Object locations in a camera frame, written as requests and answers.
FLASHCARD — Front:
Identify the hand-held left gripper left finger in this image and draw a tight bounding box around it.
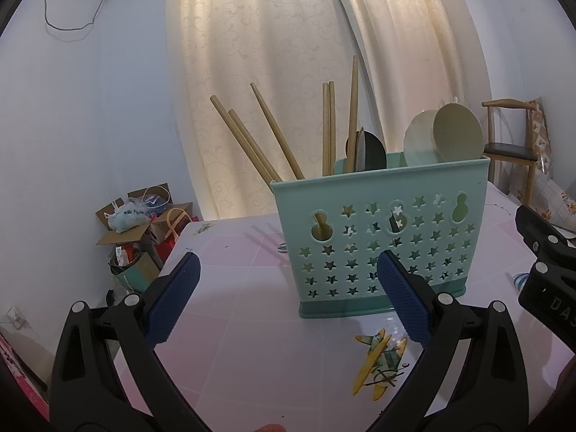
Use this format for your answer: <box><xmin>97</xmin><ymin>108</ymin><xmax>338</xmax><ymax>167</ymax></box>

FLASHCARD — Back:
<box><xmin>49</xmin><ymin>252</ymin><xmax>201</xmax><ymax>432</ymax></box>

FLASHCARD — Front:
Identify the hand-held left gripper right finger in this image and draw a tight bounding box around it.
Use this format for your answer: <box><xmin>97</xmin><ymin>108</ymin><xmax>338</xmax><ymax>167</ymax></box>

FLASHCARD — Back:
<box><xmin>375</xmin><ymin>252</ymin><xmax>527</xmax><ymax>432</ymax></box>

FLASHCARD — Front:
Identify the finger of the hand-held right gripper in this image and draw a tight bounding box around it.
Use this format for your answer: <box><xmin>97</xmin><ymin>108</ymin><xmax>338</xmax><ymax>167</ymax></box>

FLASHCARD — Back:
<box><xmin>515</xmin><ymin>204</ymin><xmax>576</xmax><ymax>260</ymax></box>

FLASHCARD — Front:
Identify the cream plastic rice spoon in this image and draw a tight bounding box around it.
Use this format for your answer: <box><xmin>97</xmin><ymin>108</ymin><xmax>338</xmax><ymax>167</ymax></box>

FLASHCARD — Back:
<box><xmin>433</xmin><ymin>103</ymin><xmax>486</xmax><ymax>163</ymax></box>

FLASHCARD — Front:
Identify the green plastic utensil holder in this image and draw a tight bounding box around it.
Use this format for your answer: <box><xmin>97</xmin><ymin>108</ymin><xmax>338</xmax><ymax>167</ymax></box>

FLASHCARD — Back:
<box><xmin>270</xmin><ymin>153</ymin><xmax>490</xmax><ymax>320</ymax></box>

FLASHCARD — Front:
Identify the white plastic ladle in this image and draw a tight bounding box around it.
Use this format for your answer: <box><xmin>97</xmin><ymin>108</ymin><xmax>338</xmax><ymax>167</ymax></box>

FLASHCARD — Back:
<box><xmin>404</xmin><ymin>110</ymin><xmax>439</xmax><ymax>167</ymax></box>

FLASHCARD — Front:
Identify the bundle of wooden chopsticks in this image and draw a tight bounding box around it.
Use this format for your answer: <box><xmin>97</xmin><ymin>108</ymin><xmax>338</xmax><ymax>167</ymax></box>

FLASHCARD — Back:
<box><xmin>211</xmin><ymin>56</ymin><xmax>361</xmax><ymax>240</ymax></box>

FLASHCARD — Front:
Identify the floral patterned sheet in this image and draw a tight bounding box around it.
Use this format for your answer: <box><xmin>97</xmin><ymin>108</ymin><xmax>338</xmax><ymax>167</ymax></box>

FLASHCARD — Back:
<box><xmin>533</xmin><ymin>173</ymin><xmax>576</xmax><ymax>230</ymax></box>

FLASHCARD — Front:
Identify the red paper bag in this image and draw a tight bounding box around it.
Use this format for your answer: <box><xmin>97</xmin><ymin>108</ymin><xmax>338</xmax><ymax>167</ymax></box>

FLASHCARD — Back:
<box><xmin>153</xmin><ymin>209</ymin><xmax>194</xmax><ymax>259</ymax></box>

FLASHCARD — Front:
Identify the cardboard box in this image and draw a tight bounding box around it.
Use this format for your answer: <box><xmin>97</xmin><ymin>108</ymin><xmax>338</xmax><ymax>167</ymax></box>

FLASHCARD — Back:
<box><xmin>95</xmin><ymin>197</ymin><xmax>156</xmax><ymax>246</ymax></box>

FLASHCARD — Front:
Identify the wooden chair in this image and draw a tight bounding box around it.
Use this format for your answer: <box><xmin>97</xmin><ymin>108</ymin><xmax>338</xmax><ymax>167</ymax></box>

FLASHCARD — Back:
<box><xmin>482</xmin><ymin>98</ymin><xmax>541</xmax><ymax>205</ymax></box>

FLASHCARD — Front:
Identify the pale plastic bag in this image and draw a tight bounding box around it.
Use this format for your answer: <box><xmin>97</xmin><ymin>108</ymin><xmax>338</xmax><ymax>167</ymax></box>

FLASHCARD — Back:
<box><xmin>108</xmin><ymin>202</ymin><xmax>151</xmax><ymax>232</ymax></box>

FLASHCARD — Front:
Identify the blue plastic bag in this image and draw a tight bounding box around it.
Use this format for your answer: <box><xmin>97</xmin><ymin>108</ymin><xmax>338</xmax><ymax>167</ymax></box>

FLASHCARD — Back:
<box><xmin>130</xmin><ymin>184</ymin><xmax>171</xmax><ymax>217</ymax></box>

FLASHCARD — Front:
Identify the floral patterned roll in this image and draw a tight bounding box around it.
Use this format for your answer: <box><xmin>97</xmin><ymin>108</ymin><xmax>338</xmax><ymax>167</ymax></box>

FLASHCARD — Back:
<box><xmin>524</xmin><ymin>96</ymin><xmax>553</xmax><ymax>174</ymax></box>

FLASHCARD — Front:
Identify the pink printed cloth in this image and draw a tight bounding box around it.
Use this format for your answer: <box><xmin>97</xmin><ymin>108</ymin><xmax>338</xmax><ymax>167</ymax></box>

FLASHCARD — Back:
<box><xmin>0</xmin><ymin>333</ymin><xmax>48</xmax><ymax>419</ymax></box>

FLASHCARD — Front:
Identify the cream patterned curtain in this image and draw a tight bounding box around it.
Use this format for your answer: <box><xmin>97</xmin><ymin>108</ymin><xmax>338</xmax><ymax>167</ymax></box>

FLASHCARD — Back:
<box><xmin>166</xmin><ymin>0</ymin><xmax>374</xmax><ymax>223</ymax></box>
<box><xmin>330</xmin><ymin>0</ymin><xmax>493</xmax><ymax>185</ymax></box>

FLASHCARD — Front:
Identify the black hanging cable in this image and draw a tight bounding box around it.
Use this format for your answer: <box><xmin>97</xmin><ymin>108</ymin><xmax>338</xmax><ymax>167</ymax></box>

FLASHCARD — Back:
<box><xmin>42</xmin><ymin>0</ymin><xmax>105</xmax><ymax>31</ymax></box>

